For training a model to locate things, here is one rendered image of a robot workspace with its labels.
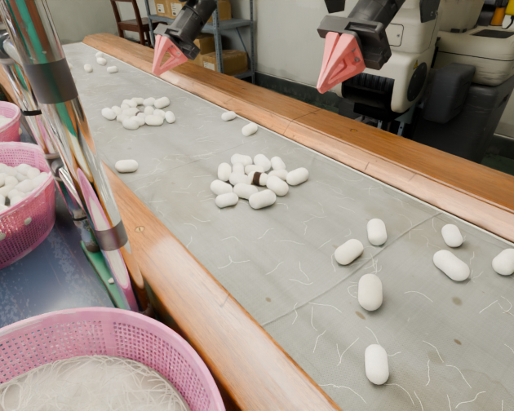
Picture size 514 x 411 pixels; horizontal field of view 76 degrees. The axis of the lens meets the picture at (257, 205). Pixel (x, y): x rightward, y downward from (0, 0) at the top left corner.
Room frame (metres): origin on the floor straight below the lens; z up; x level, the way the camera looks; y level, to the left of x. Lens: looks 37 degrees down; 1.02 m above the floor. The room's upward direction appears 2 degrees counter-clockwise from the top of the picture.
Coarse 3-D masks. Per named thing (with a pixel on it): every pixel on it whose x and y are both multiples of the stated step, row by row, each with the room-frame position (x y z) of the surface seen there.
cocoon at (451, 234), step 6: (444, 228) 0.29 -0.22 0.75; (450, 228) 0.29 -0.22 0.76; (456, 228) 0.29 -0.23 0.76; (444, 234) 0.29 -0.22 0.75; (450, 234) 0.28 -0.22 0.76; (456, 234) 0.28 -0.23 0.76; (450, 240) 0.27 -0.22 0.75; (456, 240) 0.27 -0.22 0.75; (462, 240) 0.27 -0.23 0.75; (450, 246) 0.27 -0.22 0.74; (456, 246) 0.27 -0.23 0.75
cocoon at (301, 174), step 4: (300, 168) 0.43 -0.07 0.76; (304, 168) 0.43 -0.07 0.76; (292, 172) 0.41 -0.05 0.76; (296, 172) 0.41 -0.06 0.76; (300, 172) 0.42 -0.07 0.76; (304, 172) 0.42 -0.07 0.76; (288, 176) 0.41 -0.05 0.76; (292, 176) 0.41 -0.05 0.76; (296, 176) 0.41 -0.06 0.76; (300, 176) 0.41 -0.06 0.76; (304, 176) 0.41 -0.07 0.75; (288, 180) 0.41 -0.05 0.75; (292, 180) 0.40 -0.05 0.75; (296, 180) 0.41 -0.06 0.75; (300, 180) 0.41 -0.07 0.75; (304, 180) 0.42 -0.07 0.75; (292, 184) 0.41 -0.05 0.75; (296, 184) 0.41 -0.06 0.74
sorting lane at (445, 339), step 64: (128, 64) 1.14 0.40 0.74; (192, 128) 0.63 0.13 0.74; (192, 192) 0.40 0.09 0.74; (320, 192) 0.39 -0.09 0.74; (384, 192) 0.39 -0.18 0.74; (256, 256) 0.27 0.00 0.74; (320, 256) 0.27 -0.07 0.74; (384, 256) 0.26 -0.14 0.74; (320, 320) 0.18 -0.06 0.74; (384, 320) 0.18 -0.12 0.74; (448, 320) 0.18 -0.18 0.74; (512, 320) 0.18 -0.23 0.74; (320, 384) 0.12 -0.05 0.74; (384, 384) 0.12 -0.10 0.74; (448, 384) 0.12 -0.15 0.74; (512, 384) 0.12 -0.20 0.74
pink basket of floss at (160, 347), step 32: (32, 320) 0.17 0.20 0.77; (64, 320) 0.17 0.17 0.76; (96, 320) 0.18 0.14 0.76; (128, 320) 0.17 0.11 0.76; (0, 352) 0.15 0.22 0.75; (32, 352) 0.16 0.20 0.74; (64, 352) 0.16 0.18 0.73; (96, 352) 0.16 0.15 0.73; (128, 352) 0.16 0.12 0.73; (160, 352) 0.15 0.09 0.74; (192, 352) 0.14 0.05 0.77; (0, 384) 0.14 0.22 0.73; (192, 384) 0.12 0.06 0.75
